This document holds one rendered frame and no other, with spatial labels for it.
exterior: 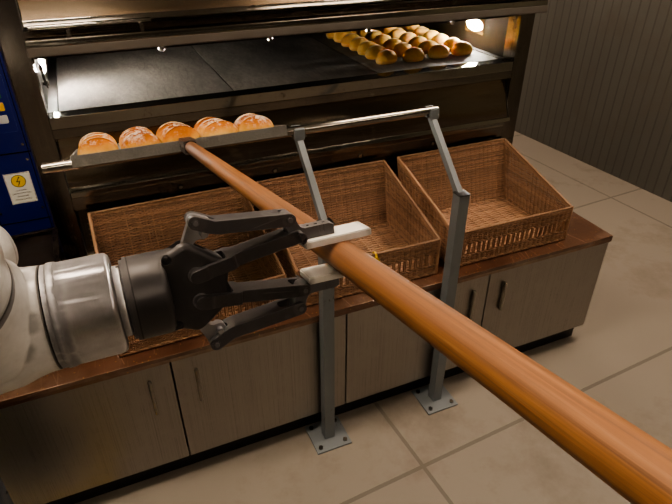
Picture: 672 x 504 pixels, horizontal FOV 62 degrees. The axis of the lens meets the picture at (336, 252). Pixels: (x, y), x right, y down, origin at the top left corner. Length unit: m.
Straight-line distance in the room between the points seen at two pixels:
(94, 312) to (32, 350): 0.05
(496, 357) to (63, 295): 0.33
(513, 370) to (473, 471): 1.93
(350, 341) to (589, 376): 1.16
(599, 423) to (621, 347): 2.66
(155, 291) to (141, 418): 1.51
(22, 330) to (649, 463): 0.41
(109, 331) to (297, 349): 1.51
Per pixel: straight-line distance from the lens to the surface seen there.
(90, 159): 1.51
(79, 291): 0.49
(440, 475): 2.22
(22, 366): 0.50
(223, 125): 1.59
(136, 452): 2.10
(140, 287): 0.49
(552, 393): 0.32
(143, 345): 1.86
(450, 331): 0.38
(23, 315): 0.48
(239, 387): 2.00
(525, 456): 2.35
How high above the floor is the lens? 1.78
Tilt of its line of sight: 33 degrees down
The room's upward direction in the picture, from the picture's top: straight up
